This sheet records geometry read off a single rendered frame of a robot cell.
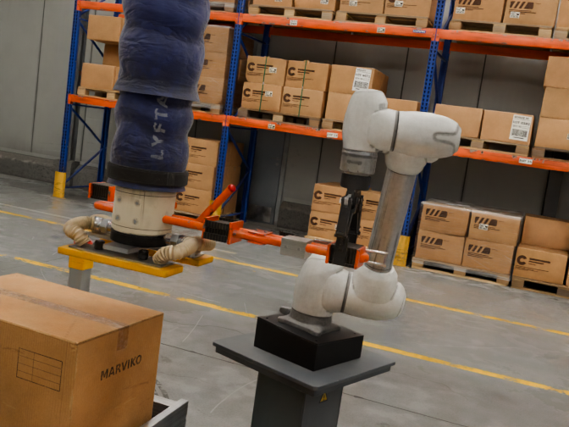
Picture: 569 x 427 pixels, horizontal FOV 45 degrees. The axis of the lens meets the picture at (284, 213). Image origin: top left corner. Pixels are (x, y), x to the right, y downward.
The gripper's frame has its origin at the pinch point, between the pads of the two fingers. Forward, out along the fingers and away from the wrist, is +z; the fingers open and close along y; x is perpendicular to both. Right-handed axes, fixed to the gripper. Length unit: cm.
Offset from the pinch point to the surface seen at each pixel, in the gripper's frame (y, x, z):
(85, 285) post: -46, -110, 40
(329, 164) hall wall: -842, -249, 20
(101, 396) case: 13, -59, 50
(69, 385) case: 26, -61, 44
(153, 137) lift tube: 9, -54, -22
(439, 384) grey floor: -289, 8, 127
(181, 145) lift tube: 2, -49, -21
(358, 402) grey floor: -222, -32, 127
